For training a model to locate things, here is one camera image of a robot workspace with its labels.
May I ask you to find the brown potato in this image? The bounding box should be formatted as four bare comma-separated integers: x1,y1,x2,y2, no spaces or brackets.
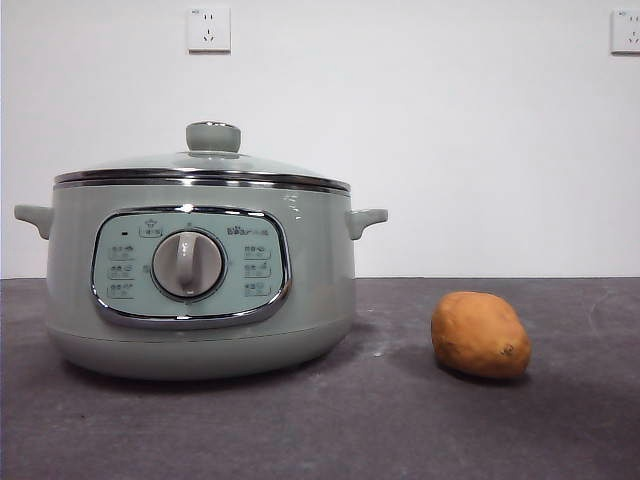
430,291,532,380

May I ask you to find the glass lid with green knob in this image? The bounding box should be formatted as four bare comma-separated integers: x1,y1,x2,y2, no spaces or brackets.
53,119,353,196

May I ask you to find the white wall socket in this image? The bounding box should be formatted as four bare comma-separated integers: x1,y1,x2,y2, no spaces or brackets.
187,6,232,55
609,8,640,56

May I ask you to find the sage green electric cooking pot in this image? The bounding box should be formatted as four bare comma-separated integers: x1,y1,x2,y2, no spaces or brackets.
13,180,389,382

